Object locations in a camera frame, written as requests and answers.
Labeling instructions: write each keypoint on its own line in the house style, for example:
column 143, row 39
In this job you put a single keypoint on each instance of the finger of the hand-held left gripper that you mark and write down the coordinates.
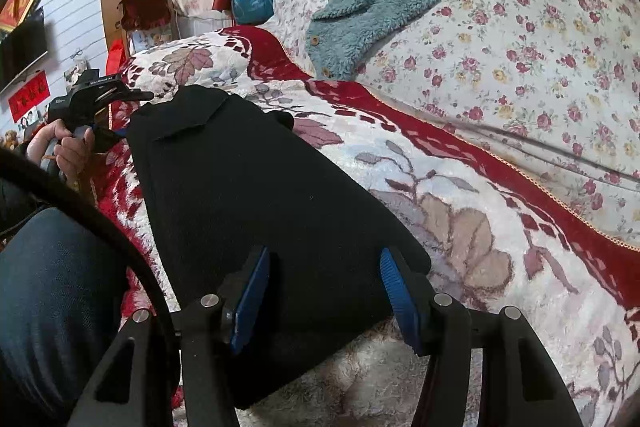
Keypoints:
column 132, row 96
column 107, row 138

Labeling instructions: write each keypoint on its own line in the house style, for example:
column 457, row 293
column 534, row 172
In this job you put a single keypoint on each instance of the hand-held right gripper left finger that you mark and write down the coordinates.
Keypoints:
column 250, row 302

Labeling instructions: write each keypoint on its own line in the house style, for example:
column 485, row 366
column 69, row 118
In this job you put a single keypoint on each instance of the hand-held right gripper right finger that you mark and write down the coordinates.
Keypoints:
column 400, row 302

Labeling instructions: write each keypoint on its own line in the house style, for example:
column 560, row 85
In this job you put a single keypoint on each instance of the black pants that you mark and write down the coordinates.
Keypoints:
column 250, row 187

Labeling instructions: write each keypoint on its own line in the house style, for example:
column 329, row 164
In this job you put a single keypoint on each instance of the person's left hand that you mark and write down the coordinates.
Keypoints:
column 70, row 152

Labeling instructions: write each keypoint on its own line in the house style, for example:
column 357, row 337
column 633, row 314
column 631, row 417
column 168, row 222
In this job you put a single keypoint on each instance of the red paper banner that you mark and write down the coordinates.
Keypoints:
column 27, row 96

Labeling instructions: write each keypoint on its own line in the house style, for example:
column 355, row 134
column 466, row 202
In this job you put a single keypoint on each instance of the black television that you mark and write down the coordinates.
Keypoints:
column 20, row 52

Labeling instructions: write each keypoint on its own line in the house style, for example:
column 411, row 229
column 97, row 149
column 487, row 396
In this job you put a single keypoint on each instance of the dark red cloth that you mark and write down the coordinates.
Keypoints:
column 145, row 12

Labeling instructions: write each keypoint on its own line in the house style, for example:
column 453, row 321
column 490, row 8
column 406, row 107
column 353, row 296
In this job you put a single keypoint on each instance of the red floral blanket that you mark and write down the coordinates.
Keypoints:
column 475, row 232

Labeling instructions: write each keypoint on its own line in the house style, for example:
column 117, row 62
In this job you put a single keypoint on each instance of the person's leg in jeans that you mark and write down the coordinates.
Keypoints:
column 50, row 307

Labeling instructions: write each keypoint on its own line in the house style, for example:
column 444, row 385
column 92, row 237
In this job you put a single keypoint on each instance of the white floral quilt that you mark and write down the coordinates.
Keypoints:
column 500, row 32

